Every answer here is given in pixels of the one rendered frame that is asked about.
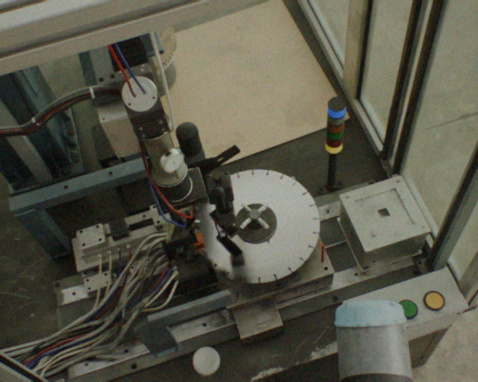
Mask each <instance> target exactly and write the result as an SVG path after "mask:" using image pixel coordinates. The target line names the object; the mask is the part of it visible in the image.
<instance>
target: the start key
mask: <svg viewBox="0 0 478 382"><path fill-rule="evenodd" d="M400 306H401V307H402V309H403V312H404V316H405V317H407V318H411V317H413V316H414V315H415V314H416V311H417V309H416V306H415V305H414V304H413V303H412V302H410V301H404V302H402V303H401V304H400Z"/></svg>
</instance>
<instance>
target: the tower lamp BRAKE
mask: <svg viewBox="0 0 478 382"><path fill-rule="evenodd" d="M327 113H328V115H329V116H330V117H331V118H333V119H337V118H341V117H343V116H344V115H345V113H346V101H345V100H344V99H343V98H341V97H338V96H336V97H333V98H331V99H330V100H329V101H328V108H327Z"/></svg>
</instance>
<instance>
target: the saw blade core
mask: <svg viewBox="0 0 478 382"><path fill-rule="evenodd" d="M267 174H268V176H267ZM238 175H239V177H240V178H238V176H237V173H236V174H234V175H231V176H230V178H231V180H232V183H233V194H234V200H235V201H234V202H233V204H234V208H235V213H236V215H237V213H238V212H239V211H240V209H242V208H243V207H242V206H241V204H243V203H244V204H246V205H248V204H266V203H269V207H270V208H271V209H272V210H273V212H274V213H275V215H276V221H277V226H276V230H275V232H274V233H273V234H272V236H271V237H270V238H269V239H268V240H266V241H263V242H260V243H250V242H247V241H246V240H243V239H242V238H241V237H240V236H239V235H238V234H236V235H235V237H233V238H232V239H231V238H230V237H229V236H228V235H227V234H226V233H225V232H224V231H223V230H222V229H218V230H217V229H216V227H215V224H214V221H213V220H212V219H211V218H210V213H211V212H212V211H213V210H215V209H216V208H215V205H212V204H210V201H206V203H205V202H203V203H201V204H199V205H198V207H197V212H198V213H197V214H201V216H199V215H196V220H199V223H198V222H195V228H199V229H196V230H195V234H196V233H199V232H200V233H201V235H202V239H203V242H204V243H203V244H199V245H197V246H196V247H197V249H198V252H199V254H200V255H201V256H202V258H203V259H204V260H205V261H206V262H207V263H208V264H209V265H210V266H211V267H212V268H213V267H214V266H215V264H217V266H215V267H214V268H213V269H214V270H215V271H216V272H217V273H219V274H221V275H222V276H224V277H226V276H227V273H228V272H229V274H228V276H227V277H226V278H227V279H231V280H233V281H236V282H239V283H242V280H243V277H245V278H244V282H243V283H248V284H259V279H258V278H261V279H260V283H270V282H273V281H276V279H277V280H278V279H282V278H283V277H285V276H287V275H290V274H291V273H292V272H294V271H295V270H297V269H298V268H299V267H300V266H301V265H302V264H303V263H304V261H306V259H307V258H309V256H310V255H311V253H312V252H313V250H314V248H315V246H316V243H317V240H318V238H319V234H318V233H319V228H320V222H319V212H318V209H317V207H316V205H315V202H314V201H313V199H312V197H311V195H310V194H309V193H308V191H307V190H306V189H305V188H304V187H303V186H302V185H301V184H300V183H298V182H296V180H295V179H293V178H290V177H288V176H285V175H284V176H283V177H282V175H283V174H281V173H277V172H273V171H270V170H269V172H268V170H254V171H253V175H252V170H247V171H244V172H240V173H238ZM281 177H282V178H281ZM293 184H295V185H293ZM303 193H305V194H304V195H303ZM310 205H312V206H310ZM314 218H315V219H318V220H313V219H314ZM313 232H317V233H313ZM308 246H311V248H309V247H308ZM205 254H207V255H205ZM300 257H301V258H302V259H303V260H304V261H303V260H302V259H300ZM289 267H290V268H291V270H292V271H290V270H289V269H288V268H289ZM273 275H276V279H275V276H273Z"/></svg>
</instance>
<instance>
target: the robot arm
mask: <svg viewBox="0 0 478 382"><path fill-rule="evenodd" d="M335 315H336V321H335V325H336V333H337V345H338V357H339V381H340V382H413V375H412V368H411V361H410V354H409V348H408V341H407V334H406V317H405V316H404V312H403V309H402V307H401V306H400V305H399V304H397V303H396V302H391V301H383V300H369V301H362V300H359V301H354V302H347V303H344V304H342V305H341V306H339V308H338V309H337V310H336V313H335Z"/></svg>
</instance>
